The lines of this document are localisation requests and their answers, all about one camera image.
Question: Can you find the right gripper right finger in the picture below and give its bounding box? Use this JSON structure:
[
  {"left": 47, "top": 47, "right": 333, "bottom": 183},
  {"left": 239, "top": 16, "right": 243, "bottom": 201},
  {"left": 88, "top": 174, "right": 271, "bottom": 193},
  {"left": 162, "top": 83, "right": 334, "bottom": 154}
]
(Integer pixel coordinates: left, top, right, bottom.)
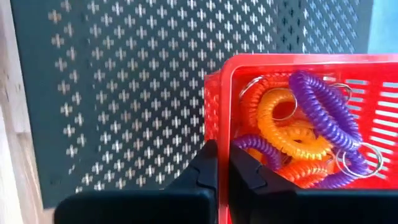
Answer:
[{"left": 228, "top": 143, "right": 298, "bottom": 224}]

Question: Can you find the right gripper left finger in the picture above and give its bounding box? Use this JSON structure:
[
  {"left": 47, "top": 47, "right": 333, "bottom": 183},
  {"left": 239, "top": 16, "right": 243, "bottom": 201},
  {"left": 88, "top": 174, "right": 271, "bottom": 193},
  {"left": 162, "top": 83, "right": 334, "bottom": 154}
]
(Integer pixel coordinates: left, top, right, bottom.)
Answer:
[{"left": 164, "top": 139, "right": 218, "bottom": 224}]

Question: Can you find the purple spiral hair tie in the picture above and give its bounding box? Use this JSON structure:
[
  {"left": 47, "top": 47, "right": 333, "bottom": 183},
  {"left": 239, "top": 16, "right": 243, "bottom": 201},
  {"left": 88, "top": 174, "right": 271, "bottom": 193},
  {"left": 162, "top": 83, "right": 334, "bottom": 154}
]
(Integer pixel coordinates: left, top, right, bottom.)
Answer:
[
  {"left": 232, "top": 134, "right": 283, "bottom": 171},
  {"left": 288, "top": 70, "right": 364, "bottom": 153},
  {"left": 315, "top": 142, "right": 384, "bottom": 190}
]

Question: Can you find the orange spiral hair tie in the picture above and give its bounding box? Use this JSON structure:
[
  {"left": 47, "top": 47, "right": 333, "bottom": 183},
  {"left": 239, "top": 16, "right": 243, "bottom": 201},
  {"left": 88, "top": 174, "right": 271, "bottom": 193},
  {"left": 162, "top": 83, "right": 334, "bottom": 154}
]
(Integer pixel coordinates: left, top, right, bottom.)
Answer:
[
  {"left": 277, "top": 159, "right": 335, "bottom": 190},
  {"left": 256, "top": 88, "right": 334, "bottom": 161}
]

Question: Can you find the red spiral hair tie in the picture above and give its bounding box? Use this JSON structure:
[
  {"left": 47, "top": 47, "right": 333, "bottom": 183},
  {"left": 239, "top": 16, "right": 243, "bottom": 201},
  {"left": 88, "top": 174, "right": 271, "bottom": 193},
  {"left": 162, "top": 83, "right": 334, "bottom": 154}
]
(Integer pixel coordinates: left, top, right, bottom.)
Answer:
[{"left": 238, "top": 73, "right": 295, "bottom": 133}]

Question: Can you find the red plastic basket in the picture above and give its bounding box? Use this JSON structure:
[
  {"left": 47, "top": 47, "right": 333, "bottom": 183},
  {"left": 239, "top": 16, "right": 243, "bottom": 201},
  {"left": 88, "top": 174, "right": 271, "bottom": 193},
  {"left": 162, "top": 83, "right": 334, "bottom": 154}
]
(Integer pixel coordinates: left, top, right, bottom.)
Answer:
[{"left": 203, "top": 53, "right": 398, "bottom": 224}]

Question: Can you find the black perforated metal shelf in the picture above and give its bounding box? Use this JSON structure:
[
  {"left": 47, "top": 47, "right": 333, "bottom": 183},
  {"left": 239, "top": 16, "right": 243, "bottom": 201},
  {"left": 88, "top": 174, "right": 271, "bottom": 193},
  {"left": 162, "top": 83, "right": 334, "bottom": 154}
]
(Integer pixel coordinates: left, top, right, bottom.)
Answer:
[{"left": 9, "top": 0, "right": 374, "bottom": 208}]

